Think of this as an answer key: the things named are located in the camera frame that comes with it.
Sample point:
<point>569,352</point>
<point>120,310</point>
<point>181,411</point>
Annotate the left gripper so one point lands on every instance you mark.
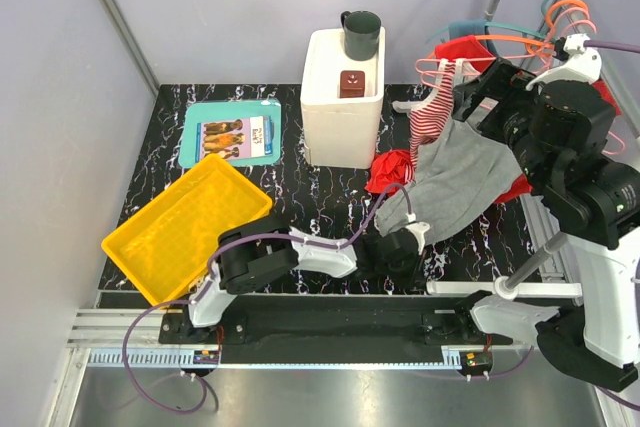
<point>415,280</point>

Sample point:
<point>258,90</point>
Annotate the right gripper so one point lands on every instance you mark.
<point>500,81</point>

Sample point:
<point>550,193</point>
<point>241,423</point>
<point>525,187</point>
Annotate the grey tank top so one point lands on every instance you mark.
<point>457,178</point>

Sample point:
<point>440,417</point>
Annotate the pink wire hanger front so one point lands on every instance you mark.
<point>468,53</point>

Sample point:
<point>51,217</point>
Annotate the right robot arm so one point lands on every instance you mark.
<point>556,126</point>

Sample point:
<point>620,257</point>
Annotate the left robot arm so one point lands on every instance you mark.
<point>260,252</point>

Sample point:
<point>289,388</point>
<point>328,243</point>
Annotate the orange plastic hanger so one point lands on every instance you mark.
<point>561,18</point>

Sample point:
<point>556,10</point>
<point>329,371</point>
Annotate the red white striped tank top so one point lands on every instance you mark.
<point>428,118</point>

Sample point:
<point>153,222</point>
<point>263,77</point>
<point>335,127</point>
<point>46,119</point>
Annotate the crumpled red cloth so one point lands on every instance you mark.
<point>394,166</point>

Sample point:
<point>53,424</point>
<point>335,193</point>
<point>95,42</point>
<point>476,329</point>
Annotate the white rack foot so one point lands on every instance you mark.
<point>523,290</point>

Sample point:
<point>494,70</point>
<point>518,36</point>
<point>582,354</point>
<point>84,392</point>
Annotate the brown square box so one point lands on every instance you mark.
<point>352,84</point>

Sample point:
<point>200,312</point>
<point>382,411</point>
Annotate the dark green mug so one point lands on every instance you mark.
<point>361,34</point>

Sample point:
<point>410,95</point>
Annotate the white foam box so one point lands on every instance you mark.
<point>340,132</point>

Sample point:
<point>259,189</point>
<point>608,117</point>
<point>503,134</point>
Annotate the dog picture book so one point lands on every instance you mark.
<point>235,139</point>

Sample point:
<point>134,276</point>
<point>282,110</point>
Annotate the teal tray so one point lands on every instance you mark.
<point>216,111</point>

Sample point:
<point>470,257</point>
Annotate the yellow plastic basket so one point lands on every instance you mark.
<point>163,249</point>

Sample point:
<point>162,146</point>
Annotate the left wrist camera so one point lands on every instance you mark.
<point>419,230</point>

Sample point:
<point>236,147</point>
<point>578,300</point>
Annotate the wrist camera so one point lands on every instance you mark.
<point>583,63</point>
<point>419,230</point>

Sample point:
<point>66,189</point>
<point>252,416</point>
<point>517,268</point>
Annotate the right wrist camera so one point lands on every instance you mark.
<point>583,63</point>

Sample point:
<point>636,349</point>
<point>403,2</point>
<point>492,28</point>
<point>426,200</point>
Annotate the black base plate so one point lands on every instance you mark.
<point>293,329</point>

